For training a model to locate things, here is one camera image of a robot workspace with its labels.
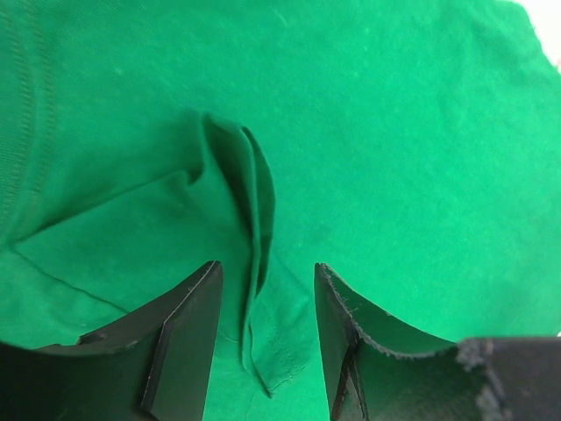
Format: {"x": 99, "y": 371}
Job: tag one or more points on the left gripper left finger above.
{"x": 152, "y": 364}

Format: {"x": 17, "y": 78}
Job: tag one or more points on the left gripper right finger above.
{"x": 377, "y": 367}

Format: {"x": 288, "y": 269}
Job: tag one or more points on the green t-shirt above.
{"x": 412, "y": 145}

